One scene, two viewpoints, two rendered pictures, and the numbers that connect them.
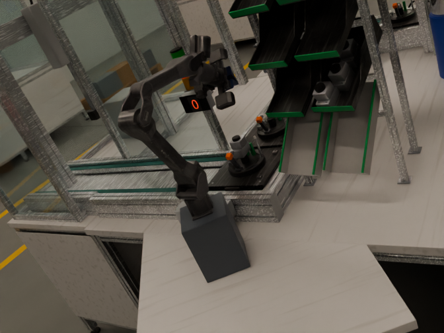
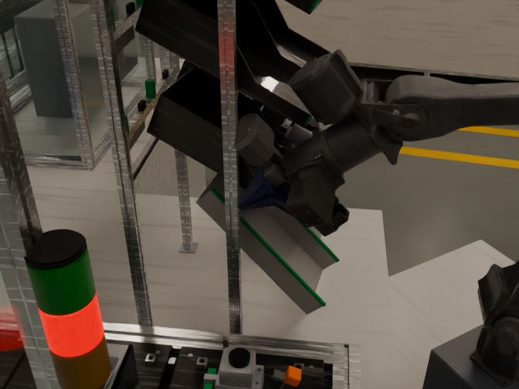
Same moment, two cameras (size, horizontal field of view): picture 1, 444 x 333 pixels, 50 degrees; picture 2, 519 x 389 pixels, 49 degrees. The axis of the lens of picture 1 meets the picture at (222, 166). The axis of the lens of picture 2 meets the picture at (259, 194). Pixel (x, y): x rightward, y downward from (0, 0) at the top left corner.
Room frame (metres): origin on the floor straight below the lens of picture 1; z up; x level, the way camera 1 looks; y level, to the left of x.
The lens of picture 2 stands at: (1.82, 0.39, 1.70)
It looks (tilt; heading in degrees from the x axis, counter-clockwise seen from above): 32 degrees down; 237
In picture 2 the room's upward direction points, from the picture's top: straight up
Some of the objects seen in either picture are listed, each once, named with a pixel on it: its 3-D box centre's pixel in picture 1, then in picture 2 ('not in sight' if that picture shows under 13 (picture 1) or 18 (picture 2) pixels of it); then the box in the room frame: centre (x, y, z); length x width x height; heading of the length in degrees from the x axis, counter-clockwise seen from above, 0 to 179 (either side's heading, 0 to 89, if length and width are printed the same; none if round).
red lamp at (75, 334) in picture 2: not in sight; (71, 317); (1.75, -0.02, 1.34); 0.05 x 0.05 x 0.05
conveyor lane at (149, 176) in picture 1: (193, 178); not in sight; (1.75, 0.13, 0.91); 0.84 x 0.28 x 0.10; 49
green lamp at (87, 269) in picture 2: (179, 57); (61, 274); (1.75, -0.02, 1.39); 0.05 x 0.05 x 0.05
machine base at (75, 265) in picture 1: (162, 204); not in sight; (2.58, 0.43, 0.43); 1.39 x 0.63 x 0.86; 139
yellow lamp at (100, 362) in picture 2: (189, 81); (80, 356); (1.75, -0.02, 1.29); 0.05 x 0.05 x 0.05
